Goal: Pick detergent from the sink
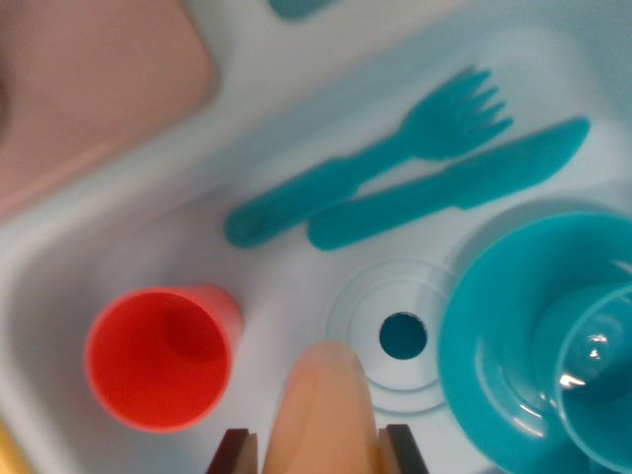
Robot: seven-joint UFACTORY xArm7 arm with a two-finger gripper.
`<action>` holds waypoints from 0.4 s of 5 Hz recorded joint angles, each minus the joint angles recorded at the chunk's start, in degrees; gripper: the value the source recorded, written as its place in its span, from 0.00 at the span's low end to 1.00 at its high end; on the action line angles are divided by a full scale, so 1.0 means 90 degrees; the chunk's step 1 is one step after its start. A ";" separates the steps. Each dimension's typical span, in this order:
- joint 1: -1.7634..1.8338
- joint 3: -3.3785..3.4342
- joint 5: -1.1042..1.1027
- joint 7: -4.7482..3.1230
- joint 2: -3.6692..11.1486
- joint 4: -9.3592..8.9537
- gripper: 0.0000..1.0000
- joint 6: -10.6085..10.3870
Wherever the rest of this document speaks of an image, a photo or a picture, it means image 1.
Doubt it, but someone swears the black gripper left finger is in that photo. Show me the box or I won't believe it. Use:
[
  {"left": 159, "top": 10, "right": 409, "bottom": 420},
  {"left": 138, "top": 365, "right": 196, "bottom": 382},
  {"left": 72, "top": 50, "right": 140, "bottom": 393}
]
[{"left": 204, "top": 428, "right": 259, "bottom": 474}]

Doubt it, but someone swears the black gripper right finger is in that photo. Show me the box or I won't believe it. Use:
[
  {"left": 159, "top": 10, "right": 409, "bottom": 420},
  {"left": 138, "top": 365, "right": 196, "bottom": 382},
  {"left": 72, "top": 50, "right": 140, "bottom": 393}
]
[{"left": 377, "top": 423, "right": 430, "bottom": 474}]

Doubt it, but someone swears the cream detergent bottle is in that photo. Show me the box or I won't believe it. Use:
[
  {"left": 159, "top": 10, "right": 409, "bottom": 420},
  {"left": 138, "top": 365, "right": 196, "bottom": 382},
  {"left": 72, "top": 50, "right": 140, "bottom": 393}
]
[{"left": 261, "top": 339, "right": 386, "bottom": 474}]

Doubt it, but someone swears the light blue toy sink unit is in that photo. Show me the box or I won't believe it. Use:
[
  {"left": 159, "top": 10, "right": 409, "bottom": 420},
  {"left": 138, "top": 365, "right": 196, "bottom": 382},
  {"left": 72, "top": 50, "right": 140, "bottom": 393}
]
[{"left": 0, "top": 0, "right": 632, "bottom": 474}]

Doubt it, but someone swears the red plastic tumbler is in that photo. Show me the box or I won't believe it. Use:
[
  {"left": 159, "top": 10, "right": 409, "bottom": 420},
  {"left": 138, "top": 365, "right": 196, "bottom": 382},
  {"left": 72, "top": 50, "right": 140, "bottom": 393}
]
[{"left": 83, "top": 282, "right": 244, "bottom": 435}]

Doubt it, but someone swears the teal plastic plate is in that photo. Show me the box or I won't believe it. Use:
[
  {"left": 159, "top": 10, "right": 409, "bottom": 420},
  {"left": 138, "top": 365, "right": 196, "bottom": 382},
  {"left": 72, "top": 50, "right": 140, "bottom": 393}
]
[{"left": 436, "top": 210, "right": 632, "bottom": 474}]

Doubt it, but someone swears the teal plastic mug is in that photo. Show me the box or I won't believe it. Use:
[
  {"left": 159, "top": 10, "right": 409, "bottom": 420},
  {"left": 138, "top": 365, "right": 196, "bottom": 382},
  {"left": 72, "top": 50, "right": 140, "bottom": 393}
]
[{"left": 555, "top": 281, "right": 632, "bottom": 474}]

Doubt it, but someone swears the yellow plastic dish rack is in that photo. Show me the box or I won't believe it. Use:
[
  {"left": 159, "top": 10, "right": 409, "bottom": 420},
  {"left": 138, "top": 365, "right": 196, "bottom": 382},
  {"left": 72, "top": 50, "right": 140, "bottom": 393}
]
[{"left": 0, "top": 414, "right": 24, "bottom": 474}]

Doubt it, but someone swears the teal plastic knife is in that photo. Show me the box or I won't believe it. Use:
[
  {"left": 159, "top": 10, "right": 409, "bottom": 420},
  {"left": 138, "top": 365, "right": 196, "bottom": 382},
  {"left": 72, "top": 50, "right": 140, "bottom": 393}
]
[{"left": 306, "top": 117, "right": 592, "bottom": 252}]

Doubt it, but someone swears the teal plastic fork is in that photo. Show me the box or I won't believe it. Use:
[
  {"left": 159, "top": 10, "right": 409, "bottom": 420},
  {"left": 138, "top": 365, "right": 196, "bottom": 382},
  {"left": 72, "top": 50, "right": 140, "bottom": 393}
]
[{"left": 224, "top": 66, "right": 514, "bottom": 250}]

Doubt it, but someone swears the grey toy faucet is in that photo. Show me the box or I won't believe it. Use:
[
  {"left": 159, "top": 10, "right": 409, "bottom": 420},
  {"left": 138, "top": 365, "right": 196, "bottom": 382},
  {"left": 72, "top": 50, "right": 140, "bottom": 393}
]
[{"left": 0, "top": 0, "right": 221, "bottom": 223}]

